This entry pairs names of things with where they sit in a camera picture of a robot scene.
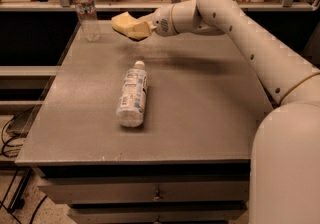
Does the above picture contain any black cables left floor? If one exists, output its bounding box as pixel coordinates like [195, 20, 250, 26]
[0, 107, 48, 224]

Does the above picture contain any metal drawer knob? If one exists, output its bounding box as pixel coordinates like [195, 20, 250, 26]
[153, 191, 163, 202]

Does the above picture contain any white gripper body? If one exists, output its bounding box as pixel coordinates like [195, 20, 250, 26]
[152, 5, 174, 37]

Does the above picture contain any grey drawer cabinet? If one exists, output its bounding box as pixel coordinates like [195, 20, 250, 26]
[17, 22, 272, 224]

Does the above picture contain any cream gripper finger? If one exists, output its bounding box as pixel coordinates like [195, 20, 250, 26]
[125, 21, 155, 41]
[137, 13, 154, 22]

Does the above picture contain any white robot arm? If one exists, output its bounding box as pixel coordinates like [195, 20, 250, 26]
[124, 0, 320, 224]

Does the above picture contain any yellow sponge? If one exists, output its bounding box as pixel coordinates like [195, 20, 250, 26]
[111, 12, 136, 36]

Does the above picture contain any metal shelf rail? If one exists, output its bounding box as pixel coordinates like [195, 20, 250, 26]
[0, 2, 319, 12]

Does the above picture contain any upright clear water bottle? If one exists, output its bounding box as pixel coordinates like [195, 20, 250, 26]
[73, 0, 100, 42]

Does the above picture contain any lying labelled water bottle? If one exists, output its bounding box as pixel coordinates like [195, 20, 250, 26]
[116, 61, 148, 127]

